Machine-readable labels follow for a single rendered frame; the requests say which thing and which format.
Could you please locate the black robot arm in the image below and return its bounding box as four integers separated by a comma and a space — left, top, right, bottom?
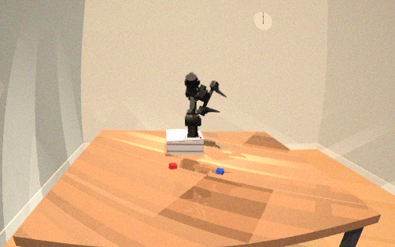
184, 73, 209, 138

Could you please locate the red block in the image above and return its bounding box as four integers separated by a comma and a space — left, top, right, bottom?
169, 163, 178, 170

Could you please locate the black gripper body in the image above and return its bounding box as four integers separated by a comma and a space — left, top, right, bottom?
194, 80, 219, 116

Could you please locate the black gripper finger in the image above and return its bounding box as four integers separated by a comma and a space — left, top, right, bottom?
214, 85, 226, 97
203, 106, 220, 114

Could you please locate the blue block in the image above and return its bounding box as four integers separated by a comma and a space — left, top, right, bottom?
216, 168, 223, 175

